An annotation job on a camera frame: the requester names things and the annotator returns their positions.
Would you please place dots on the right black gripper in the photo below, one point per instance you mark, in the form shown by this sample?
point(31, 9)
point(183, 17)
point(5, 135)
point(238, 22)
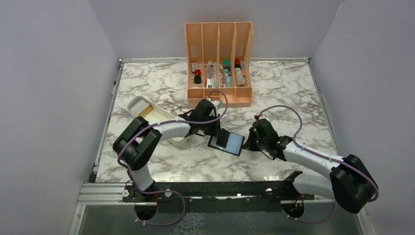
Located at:
point(249, 143)

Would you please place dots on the black round item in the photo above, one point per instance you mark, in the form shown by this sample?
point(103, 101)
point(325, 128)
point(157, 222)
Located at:
point(197, 79)

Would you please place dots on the gold credit card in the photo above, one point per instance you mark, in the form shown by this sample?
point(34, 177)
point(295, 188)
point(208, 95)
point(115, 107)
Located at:
point(146, 112)

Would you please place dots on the green cap item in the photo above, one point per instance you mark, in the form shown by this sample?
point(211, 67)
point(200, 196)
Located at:
point(226, 63)

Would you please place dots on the white plastic tray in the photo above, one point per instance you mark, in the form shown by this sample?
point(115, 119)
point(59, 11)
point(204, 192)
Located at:
point(158, 114)

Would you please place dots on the red cap bottle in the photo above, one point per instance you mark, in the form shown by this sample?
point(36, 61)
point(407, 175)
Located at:
point(237, 63)

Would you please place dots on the red ball item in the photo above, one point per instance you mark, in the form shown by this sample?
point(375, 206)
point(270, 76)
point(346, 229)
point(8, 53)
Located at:
point(197, 72)

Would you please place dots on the black leather card holder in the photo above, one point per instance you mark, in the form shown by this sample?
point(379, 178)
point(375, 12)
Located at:
point(234, 146)

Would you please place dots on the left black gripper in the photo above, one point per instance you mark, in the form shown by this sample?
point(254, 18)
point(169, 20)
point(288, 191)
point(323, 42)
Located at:
point(216, 130)

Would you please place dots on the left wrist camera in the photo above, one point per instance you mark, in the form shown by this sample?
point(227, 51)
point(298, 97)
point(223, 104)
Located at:
point(218, 104)

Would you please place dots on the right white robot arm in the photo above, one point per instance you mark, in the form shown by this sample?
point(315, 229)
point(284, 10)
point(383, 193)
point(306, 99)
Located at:
point(343, 179)

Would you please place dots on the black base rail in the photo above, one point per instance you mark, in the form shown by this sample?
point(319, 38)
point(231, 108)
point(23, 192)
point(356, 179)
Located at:
point(212, 197)

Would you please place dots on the orange desk organizer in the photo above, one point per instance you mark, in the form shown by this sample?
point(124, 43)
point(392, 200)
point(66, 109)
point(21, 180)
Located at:
point(207, 46)

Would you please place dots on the grey stapler box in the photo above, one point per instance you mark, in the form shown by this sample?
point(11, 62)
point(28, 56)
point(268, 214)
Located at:
point(240, 80)

